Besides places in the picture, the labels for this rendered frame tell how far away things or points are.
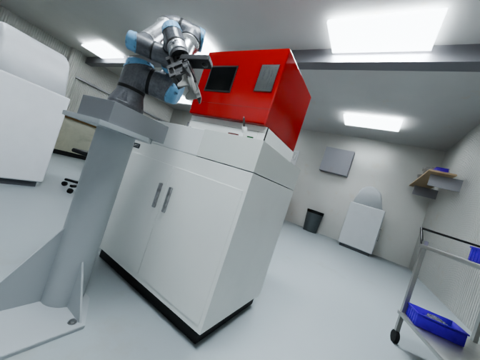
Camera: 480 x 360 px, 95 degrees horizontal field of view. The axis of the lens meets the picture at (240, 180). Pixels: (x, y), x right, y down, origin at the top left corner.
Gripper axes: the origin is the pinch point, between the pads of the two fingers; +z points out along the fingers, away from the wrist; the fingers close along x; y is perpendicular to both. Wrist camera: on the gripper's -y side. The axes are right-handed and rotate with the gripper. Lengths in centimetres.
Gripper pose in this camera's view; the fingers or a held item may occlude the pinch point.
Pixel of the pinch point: (198, 95)
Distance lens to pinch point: 85.0
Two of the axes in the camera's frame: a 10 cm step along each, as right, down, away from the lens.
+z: 3.1, 9.1, -2.9
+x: -1.6, -2.5, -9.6
